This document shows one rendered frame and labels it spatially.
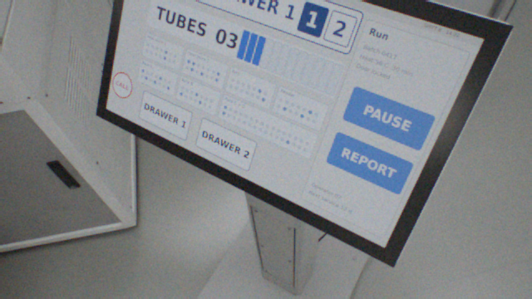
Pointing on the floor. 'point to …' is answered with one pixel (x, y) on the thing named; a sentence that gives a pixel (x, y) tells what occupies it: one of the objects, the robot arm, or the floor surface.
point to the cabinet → (66, 142)
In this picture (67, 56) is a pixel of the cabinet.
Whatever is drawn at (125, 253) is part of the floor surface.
